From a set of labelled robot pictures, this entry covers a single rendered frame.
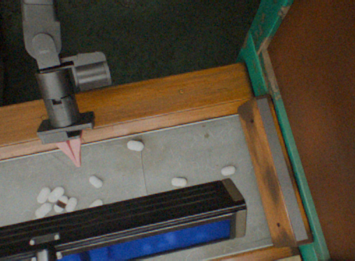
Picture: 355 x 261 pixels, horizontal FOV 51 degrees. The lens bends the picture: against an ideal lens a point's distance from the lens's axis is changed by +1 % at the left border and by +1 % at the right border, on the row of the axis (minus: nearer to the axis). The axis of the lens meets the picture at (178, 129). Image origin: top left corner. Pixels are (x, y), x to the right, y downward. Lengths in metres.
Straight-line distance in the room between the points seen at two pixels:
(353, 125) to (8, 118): 0.69
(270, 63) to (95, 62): 0.35
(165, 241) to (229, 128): 0.44
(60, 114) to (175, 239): 0.34
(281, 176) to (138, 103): 0.35
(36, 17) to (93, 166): 0.35
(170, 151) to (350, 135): 0.41
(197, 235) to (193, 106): 0.42
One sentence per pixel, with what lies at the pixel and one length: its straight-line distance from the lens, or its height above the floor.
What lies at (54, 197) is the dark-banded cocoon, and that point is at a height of 0.76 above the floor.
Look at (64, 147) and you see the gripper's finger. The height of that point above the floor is 0.87.
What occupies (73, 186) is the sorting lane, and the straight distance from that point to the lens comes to 0.85.
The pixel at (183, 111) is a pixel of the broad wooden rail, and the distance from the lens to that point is 0.83.
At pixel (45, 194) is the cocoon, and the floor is 0.76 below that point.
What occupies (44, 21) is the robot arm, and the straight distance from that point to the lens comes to 0.66.
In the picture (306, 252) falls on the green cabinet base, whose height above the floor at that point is 0.80.
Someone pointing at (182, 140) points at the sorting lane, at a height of 0.74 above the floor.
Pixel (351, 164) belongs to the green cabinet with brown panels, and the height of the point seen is 1.04.
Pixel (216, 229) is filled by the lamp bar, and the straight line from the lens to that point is 0.48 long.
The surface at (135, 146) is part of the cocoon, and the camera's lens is 0.82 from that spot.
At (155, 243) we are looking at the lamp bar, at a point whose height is 1.08.
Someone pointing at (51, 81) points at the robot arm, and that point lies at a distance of 0.68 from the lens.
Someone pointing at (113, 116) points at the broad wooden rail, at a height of 0.76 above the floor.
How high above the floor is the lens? 1.56
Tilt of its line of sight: 75 degrees down
